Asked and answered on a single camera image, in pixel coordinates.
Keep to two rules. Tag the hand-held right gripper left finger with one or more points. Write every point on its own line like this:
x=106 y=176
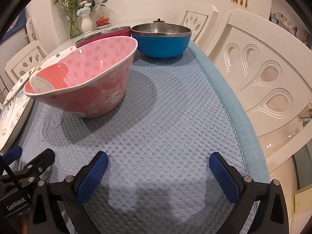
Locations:
x=92 y=178

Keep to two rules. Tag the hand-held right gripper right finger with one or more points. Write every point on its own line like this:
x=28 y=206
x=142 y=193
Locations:
x=224 y=178

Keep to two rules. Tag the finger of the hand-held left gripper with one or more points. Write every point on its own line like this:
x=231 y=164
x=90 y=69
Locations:
x=42 y=159
x=14 y=152

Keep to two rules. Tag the round yellow-rimmed plate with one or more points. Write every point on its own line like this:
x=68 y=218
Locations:
x=12 y=119

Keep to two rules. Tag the pink dotted cartoon bowl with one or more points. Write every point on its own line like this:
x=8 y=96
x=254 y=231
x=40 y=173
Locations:
x=97 y=95

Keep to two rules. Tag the square white floral plate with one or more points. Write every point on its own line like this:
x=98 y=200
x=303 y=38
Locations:
x=56 y=56

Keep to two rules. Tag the blue steel-lined bowl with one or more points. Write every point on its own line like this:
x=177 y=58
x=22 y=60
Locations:
x=160 y=46

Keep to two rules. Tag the magenta steel-lined bowl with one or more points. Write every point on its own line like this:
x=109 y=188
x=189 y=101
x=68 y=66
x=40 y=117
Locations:
x=117 y=33

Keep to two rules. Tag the pale yellow box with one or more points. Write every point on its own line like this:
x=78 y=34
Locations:
x=302 y=201

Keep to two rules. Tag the light blue textured mat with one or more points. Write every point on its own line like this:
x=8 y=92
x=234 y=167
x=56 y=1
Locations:
x=170 y=114

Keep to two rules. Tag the blue printed board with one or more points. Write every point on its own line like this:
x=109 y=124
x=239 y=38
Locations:
x=15 y=25

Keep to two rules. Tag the glass vase with green stems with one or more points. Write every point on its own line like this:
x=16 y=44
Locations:
x=74 y=26

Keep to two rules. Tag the white vase with flowers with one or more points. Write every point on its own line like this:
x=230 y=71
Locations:
x=87 y=24

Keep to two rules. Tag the red teacup with saucer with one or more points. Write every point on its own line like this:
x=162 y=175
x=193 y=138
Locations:
x=102 y=22

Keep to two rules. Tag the colourful sticky notes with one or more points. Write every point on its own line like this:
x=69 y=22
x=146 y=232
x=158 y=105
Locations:
x=290 y=25

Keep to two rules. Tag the small black lid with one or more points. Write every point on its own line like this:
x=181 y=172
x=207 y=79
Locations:
x=159 y=20

